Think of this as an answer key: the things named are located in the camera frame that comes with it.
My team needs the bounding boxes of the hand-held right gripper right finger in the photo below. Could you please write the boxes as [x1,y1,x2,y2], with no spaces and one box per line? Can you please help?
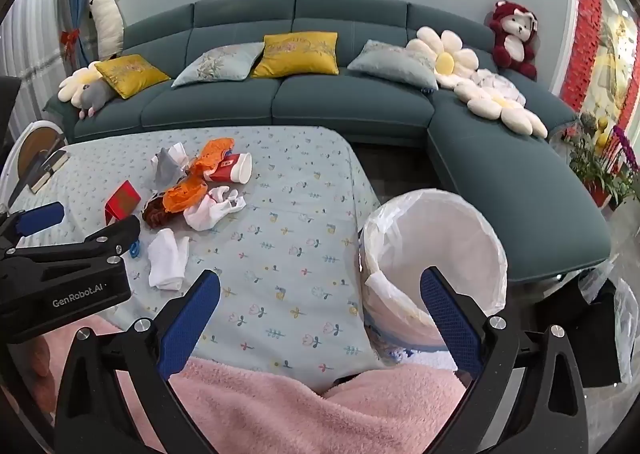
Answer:
[419,265,591,454]

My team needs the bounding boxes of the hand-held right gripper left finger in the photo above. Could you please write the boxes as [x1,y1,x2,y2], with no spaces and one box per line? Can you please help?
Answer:
[52,269,223,454]

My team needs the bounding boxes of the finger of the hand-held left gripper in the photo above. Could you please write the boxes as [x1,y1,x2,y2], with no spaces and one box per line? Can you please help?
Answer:
[10,214,142,266]
[0,201,66,255]

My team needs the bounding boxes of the red paper box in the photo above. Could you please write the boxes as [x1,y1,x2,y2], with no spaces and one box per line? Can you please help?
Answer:
[104,180,141,225]

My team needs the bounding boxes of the grey wrapper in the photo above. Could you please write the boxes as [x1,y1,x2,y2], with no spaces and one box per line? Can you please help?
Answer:
[152,154,193,190]

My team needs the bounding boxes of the white trash bin with liner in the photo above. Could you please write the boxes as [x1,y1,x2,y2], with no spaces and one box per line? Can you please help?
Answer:
[359,188,508,367]

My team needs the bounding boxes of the white sock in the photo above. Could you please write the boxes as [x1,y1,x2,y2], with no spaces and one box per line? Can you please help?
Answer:
[151,143,188,170]

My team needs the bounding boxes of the red paper cup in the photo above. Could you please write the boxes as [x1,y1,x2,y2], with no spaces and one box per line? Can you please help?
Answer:
[202,151,253,185]

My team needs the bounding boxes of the dark book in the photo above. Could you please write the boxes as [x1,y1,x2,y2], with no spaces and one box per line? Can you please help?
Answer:
[29,149,70,194]

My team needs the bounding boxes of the round white side table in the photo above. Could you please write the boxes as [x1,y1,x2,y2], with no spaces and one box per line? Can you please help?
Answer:
[0,120,67,215]

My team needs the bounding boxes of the black panel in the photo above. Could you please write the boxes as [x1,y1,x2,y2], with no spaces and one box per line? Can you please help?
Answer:
[0,76,22,150]

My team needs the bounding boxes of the pink fleece garment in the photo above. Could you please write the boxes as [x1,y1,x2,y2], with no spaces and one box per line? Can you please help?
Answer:
[30,319,481,454]

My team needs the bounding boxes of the white flower cushion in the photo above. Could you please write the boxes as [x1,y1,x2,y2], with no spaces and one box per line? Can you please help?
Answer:
[56,61,106,108]
[405,26,480,88]
[454,82,549,138]

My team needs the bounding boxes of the black bag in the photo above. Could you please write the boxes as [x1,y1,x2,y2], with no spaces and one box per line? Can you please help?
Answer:
[520,274,623,385]

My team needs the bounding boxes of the floral light blue tablecloth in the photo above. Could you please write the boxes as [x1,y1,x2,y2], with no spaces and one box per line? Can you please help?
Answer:
[0,127,396,375]

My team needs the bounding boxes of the clear plastic sheet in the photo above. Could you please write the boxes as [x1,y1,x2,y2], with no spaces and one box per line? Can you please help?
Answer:
[577,254,621,305]

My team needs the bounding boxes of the yellow embroidered pillow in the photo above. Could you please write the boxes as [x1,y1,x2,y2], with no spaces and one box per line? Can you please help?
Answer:
[95,54,172,99]
[250,32,340,79]

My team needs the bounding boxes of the clear bubble wrap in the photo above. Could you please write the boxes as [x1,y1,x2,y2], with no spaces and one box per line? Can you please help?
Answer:
[612,279,640,385]

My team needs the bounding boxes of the red curtain tie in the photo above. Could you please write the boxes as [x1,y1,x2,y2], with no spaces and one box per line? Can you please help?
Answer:
[60,29,83,60]

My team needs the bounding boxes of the white sheer curtain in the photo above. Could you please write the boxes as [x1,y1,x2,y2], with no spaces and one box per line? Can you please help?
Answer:
[0,0,76,135]

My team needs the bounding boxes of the light blue embroidered pillow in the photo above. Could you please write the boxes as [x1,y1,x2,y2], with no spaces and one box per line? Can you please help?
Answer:
[171,42,266,89]
[346,39,440,90]

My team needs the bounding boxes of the long white plush toy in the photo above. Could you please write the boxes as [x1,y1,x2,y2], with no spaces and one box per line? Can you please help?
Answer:
[86,0,125,60]

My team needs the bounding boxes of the green potted plant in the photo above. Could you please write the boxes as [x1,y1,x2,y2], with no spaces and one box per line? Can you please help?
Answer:
[567,112,626,207]

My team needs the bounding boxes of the teal sectional sofa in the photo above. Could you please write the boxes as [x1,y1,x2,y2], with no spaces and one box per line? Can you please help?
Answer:
[42,0,613,285]

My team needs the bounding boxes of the white folded blanket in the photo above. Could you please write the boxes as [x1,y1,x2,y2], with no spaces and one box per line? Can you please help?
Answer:
[472,68,527,105]

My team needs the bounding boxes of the purple orchid plant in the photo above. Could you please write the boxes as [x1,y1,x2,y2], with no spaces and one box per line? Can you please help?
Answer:
[612,124,640,175]

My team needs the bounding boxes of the red bear plush toy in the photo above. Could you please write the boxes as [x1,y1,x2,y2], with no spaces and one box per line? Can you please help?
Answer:
[487,0,541,81]

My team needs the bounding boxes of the golden wall mural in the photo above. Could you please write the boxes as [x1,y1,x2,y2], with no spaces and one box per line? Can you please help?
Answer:
[582,0,640,135]

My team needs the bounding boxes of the red wall decoration strip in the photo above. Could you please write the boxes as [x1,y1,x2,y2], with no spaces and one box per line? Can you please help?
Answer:
[559,0,608,112]

